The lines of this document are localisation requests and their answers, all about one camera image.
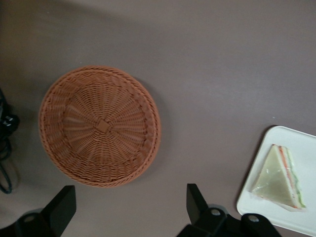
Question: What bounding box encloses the black table cable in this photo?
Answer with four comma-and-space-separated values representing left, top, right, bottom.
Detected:
0, 88, 21, 195

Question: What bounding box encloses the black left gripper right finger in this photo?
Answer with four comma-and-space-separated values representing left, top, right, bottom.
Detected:
186, 183, 211, 225

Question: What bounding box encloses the triangular sandwich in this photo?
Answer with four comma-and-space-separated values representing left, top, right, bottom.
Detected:
247, 143, 307, 213

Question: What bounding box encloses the cream plastic tray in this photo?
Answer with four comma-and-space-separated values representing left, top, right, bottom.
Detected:
236, 125, 316, 237

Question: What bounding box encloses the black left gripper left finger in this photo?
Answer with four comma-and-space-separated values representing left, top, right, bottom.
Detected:
42, 185, 77, 237

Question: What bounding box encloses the round brown wicker basket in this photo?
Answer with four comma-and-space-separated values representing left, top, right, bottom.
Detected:
38, 65, 162, 189

